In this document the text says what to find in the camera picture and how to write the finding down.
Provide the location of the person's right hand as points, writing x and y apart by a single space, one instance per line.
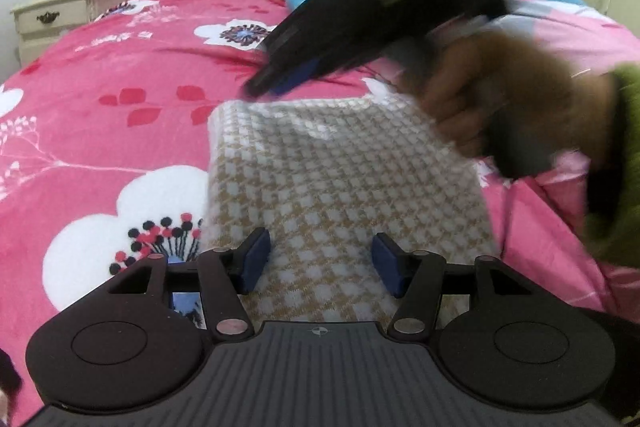
504 97

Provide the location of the beige white houndstooth jacket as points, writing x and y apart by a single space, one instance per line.
323 177

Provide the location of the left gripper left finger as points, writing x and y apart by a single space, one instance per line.
245 263

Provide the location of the green sleeve forearm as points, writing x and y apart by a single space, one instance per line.
612 189

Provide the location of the pink floral bed blanket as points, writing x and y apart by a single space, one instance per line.
106 130

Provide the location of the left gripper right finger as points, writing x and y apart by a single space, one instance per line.
395 267

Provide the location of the cream bedside nightstand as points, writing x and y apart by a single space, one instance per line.
40 23

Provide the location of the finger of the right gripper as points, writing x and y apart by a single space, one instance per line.
287 75
257 86

